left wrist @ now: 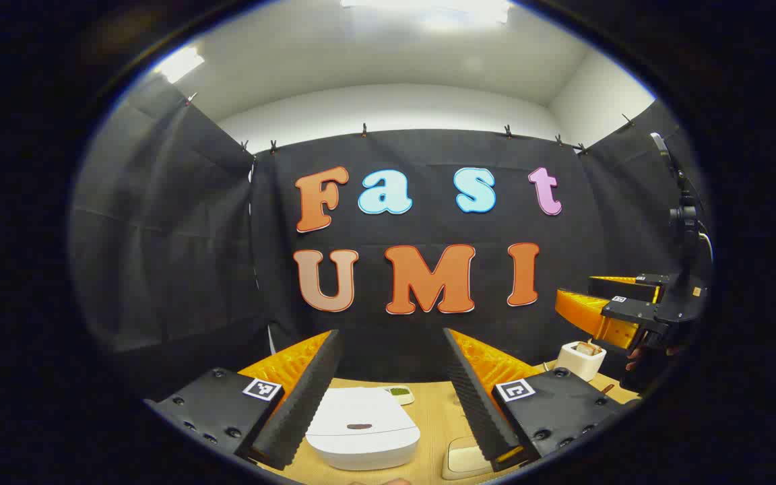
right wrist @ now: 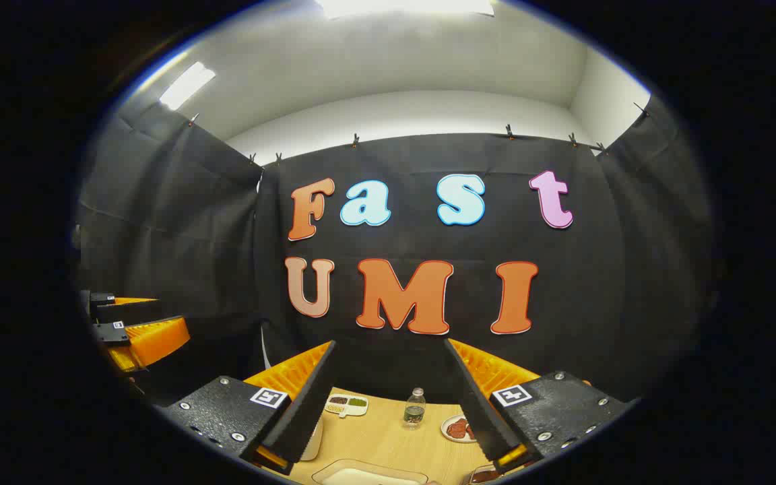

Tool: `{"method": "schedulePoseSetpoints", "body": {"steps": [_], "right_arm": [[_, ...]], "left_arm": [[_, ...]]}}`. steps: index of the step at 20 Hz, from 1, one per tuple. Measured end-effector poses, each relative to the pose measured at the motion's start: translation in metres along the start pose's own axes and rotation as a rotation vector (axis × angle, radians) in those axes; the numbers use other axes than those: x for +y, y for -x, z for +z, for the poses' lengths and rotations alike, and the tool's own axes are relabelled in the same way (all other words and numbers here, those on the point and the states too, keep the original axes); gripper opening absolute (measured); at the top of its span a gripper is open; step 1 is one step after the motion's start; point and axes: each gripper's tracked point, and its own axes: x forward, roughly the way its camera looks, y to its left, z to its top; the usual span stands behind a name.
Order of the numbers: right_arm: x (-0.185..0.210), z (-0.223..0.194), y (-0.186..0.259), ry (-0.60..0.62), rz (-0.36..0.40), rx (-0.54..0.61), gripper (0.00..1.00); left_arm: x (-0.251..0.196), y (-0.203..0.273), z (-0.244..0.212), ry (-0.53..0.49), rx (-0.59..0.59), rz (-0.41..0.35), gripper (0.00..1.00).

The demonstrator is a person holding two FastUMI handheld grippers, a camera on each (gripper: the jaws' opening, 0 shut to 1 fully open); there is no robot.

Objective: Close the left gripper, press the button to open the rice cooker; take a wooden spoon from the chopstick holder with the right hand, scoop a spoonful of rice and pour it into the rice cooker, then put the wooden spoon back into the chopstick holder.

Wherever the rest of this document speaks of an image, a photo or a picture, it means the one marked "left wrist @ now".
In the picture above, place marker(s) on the long ceiling light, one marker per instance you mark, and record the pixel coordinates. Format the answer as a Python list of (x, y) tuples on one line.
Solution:
[(428, 10)]

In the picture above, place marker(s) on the white divided bean dish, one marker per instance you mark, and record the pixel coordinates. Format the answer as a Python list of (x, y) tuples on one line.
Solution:
[(398, 394)]

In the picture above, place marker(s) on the black backdrop cloth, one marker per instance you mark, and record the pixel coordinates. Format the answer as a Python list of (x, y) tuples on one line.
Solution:
[(159, 236)]

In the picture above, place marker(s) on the white rice cooker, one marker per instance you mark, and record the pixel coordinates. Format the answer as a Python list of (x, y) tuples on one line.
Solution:
[(361, 431)]

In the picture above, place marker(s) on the square ceiling light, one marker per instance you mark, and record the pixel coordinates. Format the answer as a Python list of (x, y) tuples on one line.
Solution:
[(180, 64)]

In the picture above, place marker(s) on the white toaster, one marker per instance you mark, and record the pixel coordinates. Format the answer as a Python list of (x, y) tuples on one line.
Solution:
[(580, 367)]

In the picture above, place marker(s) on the toasted bread slice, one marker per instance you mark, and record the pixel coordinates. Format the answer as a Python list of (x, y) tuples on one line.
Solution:
[(588, 349)]

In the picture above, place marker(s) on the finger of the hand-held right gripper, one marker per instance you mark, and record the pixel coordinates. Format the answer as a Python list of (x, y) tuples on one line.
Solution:
[(583, 310), (620, 286)]

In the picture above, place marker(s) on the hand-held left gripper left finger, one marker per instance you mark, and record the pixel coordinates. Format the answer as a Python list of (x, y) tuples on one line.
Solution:
[(307, 404)]

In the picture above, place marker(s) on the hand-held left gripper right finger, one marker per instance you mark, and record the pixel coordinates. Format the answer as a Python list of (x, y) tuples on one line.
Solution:
[(475, 411)]

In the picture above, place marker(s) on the white rice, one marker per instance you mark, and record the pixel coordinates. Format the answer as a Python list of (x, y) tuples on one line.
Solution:
[(462, 459)]

